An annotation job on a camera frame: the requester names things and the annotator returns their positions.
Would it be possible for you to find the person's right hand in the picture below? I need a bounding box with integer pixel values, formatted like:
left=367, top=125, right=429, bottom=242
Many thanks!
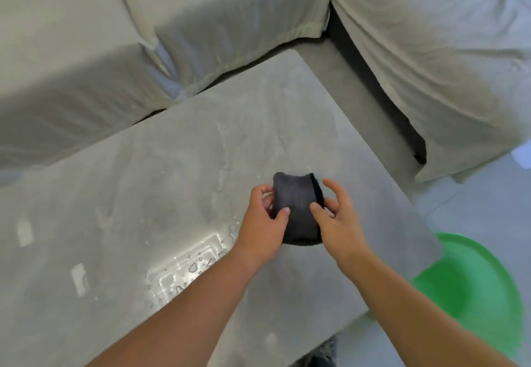
left=309, top=178, right=372, bottom=275

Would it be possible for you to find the person's left hand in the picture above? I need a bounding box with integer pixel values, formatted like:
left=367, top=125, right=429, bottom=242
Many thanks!
left=233, top=183, right=291, bottom=264

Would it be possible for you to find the dark grey cloth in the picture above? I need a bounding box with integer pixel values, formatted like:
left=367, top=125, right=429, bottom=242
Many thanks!
left=270, top=172, right=326, bottom=247

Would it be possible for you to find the person's left forearm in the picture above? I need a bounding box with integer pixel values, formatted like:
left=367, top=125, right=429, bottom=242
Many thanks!
left=85, top=245, right=266, bottom=367

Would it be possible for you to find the person's right forearm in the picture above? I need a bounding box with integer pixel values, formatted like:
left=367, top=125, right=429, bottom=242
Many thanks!
left=335, top=249, right=519, bottom=367

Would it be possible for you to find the grey coffee table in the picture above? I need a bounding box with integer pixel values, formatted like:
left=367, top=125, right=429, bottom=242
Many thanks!
left=0, top=49, right=444, bottom=367

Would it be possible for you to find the green plastic basin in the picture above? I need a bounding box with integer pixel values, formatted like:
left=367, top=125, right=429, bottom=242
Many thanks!
left=411, top=232, right=524, bottom=359

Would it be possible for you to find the grey covered sofa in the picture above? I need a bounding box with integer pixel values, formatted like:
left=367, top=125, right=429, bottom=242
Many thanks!
left=0, top=0, right=531, bottom=185

